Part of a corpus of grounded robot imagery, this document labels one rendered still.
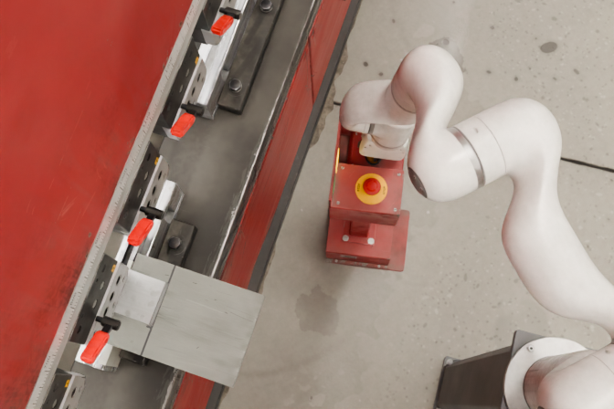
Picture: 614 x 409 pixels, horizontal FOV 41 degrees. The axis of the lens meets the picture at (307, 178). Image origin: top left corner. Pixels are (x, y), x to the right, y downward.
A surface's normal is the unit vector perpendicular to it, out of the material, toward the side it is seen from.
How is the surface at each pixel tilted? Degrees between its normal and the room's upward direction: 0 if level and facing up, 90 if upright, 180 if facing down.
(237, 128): 0
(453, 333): 0
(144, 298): 0
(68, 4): 90
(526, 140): 14
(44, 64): 90
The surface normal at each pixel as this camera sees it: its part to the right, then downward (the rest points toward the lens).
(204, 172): -0.03, -0.26
